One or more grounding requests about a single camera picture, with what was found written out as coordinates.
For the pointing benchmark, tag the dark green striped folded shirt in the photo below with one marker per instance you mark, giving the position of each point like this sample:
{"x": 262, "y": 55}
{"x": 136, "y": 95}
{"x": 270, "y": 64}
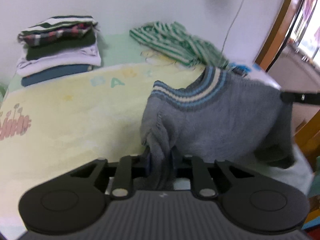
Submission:
{"x": 57, "y": 22}

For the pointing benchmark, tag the white folded garment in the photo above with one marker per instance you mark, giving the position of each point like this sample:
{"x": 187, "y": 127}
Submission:
{"x": 85, "y": 55}

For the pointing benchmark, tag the red plaid folded shirt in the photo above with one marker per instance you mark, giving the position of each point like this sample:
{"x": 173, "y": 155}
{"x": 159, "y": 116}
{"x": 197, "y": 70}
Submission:
{"x": 41, "y": 38}

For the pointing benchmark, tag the green white striped garment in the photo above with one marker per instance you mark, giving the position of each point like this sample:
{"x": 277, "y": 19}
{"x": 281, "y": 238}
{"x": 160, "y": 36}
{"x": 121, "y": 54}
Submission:
{"x": 173, "y": 41}

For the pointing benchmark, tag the grey knit sweater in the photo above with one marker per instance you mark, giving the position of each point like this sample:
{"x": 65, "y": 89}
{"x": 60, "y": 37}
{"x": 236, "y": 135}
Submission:
{"x": 220, "y": 116}

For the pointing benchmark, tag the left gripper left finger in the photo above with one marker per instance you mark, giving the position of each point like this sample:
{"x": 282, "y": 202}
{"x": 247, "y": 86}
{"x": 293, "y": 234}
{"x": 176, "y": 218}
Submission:
{"x": 128, "y": 169}

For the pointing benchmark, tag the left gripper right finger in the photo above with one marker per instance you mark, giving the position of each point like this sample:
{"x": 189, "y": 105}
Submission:
{"x": 191, "y": 173}

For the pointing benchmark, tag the yellow baby blanket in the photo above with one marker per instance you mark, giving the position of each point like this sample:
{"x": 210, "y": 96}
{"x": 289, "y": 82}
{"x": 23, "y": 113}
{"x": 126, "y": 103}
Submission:
{"x": 60, "y": 144}

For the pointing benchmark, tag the blue folded garment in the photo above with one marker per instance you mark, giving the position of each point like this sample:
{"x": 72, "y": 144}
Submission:
{"x": 55, "y": 72}

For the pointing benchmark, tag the dark green folded garment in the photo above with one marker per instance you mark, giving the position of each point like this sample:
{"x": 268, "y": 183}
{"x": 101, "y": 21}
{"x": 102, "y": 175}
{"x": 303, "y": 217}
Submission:
{"x": 35, "y": 53}

